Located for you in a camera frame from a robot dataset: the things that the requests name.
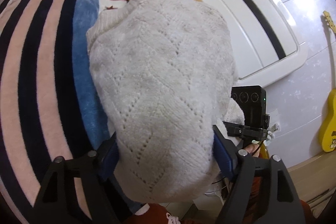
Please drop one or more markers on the cream knitted sweater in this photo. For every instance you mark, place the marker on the cream knitted sweater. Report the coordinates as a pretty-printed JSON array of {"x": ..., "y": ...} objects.
[{"x": 163, "y": 70}]

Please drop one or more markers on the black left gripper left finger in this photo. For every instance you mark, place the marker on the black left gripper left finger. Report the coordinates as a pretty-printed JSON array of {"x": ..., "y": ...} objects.
[{"x": 81, "y": 190}]

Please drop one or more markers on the yellow ukulele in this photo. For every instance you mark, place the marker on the yellow ukulele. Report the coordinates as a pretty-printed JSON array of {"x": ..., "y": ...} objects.
[{"x": 326, "y": 134}]

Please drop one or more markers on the person's right hand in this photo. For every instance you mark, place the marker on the person's right hand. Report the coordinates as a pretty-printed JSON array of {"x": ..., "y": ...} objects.
[{"x": 253, "y": 149}]

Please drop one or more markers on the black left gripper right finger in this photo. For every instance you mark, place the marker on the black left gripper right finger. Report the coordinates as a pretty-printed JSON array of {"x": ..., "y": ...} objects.
[{"x": 277, "y": 199}]

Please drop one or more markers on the striped bed blanket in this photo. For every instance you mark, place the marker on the striped bed blanket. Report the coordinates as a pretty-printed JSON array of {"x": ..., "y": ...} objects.
[{"x": 49, "y": 105}]

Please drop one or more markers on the white bed headboard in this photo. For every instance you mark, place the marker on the white bed headboard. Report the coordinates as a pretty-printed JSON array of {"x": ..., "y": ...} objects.
[{"x": 264, "y": 39}]

